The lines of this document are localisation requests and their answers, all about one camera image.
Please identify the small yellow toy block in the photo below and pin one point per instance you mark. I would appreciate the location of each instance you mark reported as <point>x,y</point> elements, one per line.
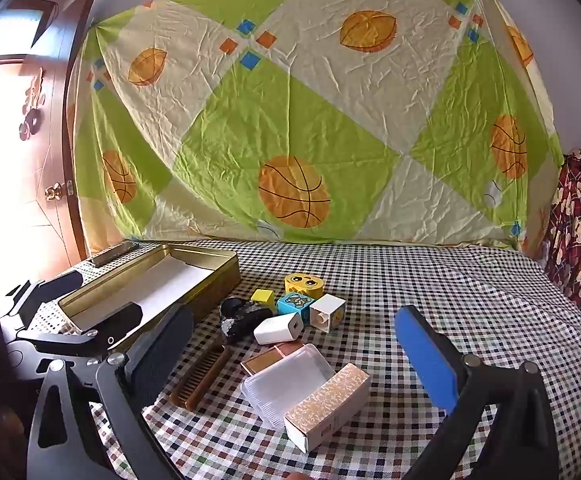
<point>263,300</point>

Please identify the brass door knob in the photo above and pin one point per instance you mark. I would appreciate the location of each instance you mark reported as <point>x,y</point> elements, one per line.
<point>56,191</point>

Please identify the blue bear toy block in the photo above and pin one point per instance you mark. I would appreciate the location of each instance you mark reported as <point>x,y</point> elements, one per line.
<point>293,306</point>

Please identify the white toy block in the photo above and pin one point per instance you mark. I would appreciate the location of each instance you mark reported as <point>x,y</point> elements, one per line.
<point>328,312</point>

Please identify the black smartphone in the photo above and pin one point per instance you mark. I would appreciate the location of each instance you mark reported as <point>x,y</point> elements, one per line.
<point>113,255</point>

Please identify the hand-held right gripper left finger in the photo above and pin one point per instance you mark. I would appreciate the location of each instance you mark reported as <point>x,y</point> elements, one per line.
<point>165,340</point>

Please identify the transom window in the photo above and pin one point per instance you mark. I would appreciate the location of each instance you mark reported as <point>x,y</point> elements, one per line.
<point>15,27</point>

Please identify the checked tablecloth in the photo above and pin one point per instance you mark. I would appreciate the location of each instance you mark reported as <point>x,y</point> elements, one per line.
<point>470,285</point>

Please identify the red door decoration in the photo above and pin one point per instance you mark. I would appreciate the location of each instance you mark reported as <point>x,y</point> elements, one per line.
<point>31,110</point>

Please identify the black sequin hair clip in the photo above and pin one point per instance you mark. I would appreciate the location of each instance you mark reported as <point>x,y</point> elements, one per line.
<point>243,321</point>

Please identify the white charger plug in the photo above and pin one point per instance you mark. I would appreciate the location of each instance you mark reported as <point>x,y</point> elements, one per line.
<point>278,330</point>

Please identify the white paper liner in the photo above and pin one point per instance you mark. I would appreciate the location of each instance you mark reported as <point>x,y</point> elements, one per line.
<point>170,275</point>

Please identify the yellow round-face toy block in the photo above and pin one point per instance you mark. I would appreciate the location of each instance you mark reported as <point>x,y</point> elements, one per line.
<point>303,285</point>

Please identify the pink-brown box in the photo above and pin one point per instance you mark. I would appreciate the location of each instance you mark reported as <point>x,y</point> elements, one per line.
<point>265,360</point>

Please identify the brown wooden comb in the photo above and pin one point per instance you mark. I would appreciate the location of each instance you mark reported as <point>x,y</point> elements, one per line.
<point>200,375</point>

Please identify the white patterned carton box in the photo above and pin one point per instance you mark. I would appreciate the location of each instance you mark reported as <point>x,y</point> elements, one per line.
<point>328,407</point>

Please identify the red bear print cloth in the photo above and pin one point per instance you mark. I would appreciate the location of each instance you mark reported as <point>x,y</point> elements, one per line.
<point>577,235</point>

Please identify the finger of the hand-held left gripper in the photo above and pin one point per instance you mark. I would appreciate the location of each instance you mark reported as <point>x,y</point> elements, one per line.
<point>55,287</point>
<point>118,322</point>

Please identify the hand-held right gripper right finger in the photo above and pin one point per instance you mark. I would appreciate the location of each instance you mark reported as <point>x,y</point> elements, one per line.
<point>423,350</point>

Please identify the basketball print sheet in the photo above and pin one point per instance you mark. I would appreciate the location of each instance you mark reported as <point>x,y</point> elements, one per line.
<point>320,110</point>

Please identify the brown wooden door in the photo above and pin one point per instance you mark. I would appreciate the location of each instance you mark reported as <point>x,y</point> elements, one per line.
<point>45,160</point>

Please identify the gold tin box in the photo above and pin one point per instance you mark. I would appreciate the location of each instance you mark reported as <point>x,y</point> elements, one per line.
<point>210,285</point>

